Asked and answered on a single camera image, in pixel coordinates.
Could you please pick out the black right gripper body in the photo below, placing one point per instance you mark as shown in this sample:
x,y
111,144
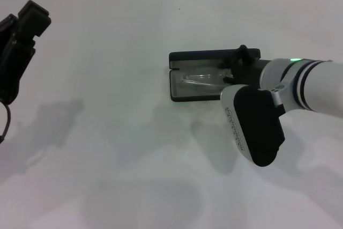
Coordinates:
x,y
246,73

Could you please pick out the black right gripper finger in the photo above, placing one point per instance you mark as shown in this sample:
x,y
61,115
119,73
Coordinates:
x,y
239,56
228,80

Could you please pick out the clear plastic glasses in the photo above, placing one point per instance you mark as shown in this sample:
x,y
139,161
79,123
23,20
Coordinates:
x,y
198,81

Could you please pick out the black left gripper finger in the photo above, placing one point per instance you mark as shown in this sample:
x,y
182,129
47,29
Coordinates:
x,y
9,22
36,23

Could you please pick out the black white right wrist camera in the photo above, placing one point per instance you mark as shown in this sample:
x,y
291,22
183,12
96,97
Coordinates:
x,y
257,129

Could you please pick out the black glasses case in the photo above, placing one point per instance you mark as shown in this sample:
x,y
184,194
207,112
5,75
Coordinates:
x,y
201,54

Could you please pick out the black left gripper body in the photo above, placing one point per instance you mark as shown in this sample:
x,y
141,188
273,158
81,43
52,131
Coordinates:
x,y
10,62

